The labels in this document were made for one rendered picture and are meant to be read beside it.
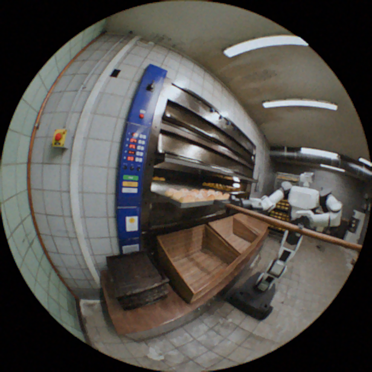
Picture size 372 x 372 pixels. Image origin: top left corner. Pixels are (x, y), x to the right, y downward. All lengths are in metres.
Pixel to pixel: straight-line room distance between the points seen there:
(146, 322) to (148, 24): 2.06
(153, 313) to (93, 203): 0.73
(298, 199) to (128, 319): 1.35
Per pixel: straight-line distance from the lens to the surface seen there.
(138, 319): 0.79
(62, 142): 0.70
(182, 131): 0.88
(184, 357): 1.36
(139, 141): 0.69
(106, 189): 0.71
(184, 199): 0.55
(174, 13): 1.30
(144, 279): 0.65
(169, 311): 0.81
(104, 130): 0.73
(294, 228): 0.60
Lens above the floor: 1.34
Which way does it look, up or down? 6 degrees down
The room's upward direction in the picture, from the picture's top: 8 degrees clockwise
